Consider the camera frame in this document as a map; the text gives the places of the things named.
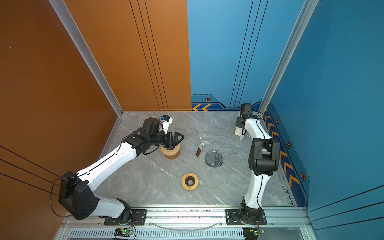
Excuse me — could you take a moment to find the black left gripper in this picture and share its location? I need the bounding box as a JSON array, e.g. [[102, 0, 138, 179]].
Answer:
[[149, 131, 185, 148]]

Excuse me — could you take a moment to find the wooden dripper holder ring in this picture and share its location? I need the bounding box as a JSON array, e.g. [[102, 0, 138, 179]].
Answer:
[[160, 144, 182, 155]]

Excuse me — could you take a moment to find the coffee filter paper pack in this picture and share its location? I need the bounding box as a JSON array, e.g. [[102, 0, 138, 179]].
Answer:
[[235, 127, 244, 142]]

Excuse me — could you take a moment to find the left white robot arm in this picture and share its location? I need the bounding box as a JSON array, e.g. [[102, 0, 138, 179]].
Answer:
[[58, 115, 185, 225]]

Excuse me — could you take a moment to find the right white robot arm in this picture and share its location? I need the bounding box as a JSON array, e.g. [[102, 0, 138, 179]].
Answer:
[[235, 104, 280, 217]]

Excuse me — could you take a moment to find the grey ribbed glass dripper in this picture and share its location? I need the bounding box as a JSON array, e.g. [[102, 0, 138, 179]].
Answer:
[[205, 151, 224, 168]]

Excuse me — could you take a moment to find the left green circuit board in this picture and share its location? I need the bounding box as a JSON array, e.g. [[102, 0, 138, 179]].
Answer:
[[113, 228, 135, 240]]

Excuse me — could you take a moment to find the green circuit board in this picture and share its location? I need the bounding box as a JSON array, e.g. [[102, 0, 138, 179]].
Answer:
[[113, 228, 135, 240], [243, 228, 265, 240]]

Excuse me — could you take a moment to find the right green circuit board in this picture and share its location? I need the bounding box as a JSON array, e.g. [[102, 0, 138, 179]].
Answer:
[[243, 228, 265, 240]]

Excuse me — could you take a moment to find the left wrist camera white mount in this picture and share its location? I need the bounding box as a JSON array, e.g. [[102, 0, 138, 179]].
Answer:
[[160, 115, 173, 134]]

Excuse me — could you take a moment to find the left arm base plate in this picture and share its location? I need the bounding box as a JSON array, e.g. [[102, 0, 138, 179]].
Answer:
[[104, 209, 147, 226]]

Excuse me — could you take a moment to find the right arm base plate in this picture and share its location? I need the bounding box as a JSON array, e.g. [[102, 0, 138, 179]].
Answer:
[[225, 208, 268, 226]]

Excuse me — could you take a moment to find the right aluminium corner post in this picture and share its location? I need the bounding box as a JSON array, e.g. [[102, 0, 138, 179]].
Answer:
[[258, 0, 319, 116]]

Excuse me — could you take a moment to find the aluminium corner post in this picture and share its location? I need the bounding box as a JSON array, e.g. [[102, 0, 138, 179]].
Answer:
[[258, 0, 319, 116], [49, 0, 124, 117]]

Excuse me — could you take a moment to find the front aluminium rail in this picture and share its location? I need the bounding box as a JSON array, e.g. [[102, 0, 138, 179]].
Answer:
[[55, 206, 317, 240]]

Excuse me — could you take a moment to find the left aluminium corner post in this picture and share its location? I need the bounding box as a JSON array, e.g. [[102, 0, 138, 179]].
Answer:
[[49, 0, 124, 117]]

